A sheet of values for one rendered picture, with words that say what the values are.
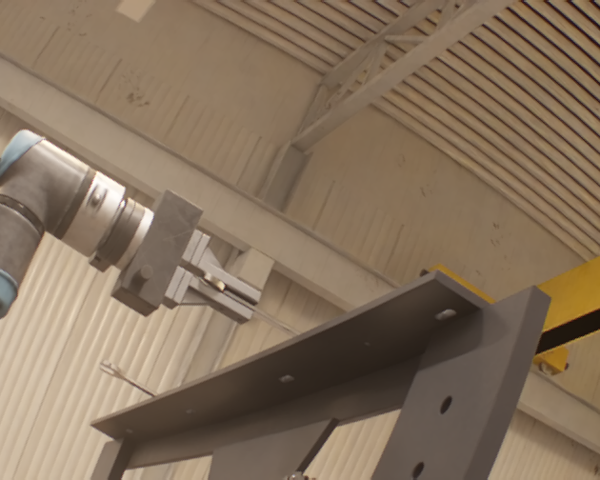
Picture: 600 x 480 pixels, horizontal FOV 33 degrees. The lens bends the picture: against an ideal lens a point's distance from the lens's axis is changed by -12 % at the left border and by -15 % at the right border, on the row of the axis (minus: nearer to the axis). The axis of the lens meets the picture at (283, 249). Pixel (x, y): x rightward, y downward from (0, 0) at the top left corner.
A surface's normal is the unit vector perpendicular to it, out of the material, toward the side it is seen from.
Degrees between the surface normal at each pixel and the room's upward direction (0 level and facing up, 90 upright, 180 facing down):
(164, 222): 90
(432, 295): 180
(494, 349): 90
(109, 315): 90
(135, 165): 90
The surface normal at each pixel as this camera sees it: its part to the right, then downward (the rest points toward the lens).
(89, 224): 0.12, 0.27
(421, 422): -0.84, -0.49
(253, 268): 0.41, -0.25
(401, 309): -0.36, 0.84
